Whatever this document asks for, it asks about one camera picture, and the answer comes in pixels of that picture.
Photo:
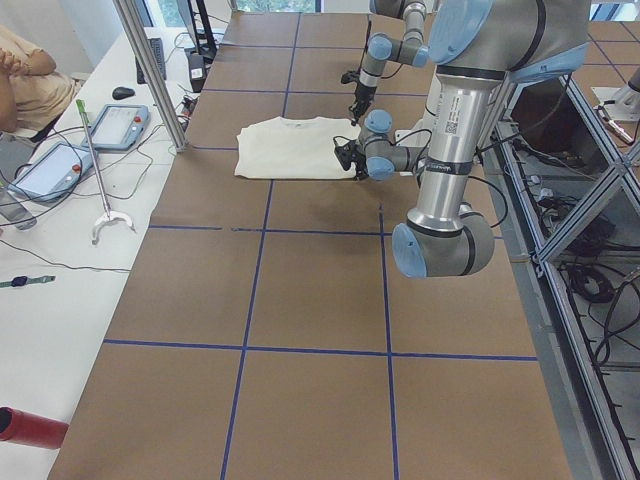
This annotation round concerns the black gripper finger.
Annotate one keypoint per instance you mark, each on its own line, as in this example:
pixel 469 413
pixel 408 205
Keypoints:
pixel 360 174
pixel 357 110

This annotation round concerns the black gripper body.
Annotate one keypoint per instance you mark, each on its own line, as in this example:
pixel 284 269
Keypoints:
pixel 358 159
pixel 362 93

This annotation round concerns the cream long-sleeve cat shirt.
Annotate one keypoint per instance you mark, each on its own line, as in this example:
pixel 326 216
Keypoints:
pixel 281 148

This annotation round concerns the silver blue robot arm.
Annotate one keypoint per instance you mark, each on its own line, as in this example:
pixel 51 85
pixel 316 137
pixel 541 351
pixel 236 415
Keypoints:
pixel 474 46
pixel 380 48

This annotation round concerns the black box with label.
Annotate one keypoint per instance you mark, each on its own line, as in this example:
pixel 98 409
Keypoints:
pixel 197 72

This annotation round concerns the far teach pendant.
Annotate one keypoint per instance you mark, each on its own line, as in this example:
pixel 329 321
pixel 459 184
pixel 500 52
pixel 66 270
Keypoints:
pixel 118 127

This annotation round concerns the teach pendant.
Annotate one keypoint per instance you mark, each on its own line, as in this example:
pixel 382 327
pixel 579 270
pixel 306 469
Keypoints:
pixel 118 127
pixel 53 174

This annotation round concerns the black computer mouse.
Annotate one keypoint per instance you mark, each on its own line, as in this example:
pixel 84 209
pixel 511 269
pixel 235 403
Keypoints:
pixel 121 93

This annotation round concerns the grabber stick tool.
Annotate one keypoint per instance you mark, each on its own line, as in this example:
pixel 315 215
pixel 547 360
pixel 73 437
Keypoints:
pixel 109 216

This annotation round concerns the near teach pendant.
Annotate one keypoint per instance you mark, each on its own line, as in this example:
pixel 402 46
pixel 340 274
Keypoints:
pixel 53 174

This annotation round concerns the person in beige shirt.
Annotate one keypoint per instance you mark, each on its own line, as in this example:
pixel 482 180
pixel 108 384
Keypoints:
pixel 34 94

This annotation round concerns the clear water bottle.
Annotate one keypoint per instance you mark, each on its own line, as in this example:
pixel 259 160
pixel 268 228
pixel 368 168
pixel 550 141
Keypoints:
pixel 14 212

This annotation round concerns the red bottle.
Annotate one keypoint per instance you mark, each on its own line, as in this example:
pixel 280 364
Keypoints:
pixel 28 429

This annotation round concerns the aluminium frame post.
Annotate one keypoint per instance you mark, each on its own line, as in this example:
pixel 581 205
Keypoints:
pixel 135 32

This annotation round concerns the green strap wristwatch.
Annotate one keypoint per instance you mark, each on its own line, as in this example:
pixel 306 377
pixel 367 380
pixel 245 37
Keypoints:
pixel 21 281

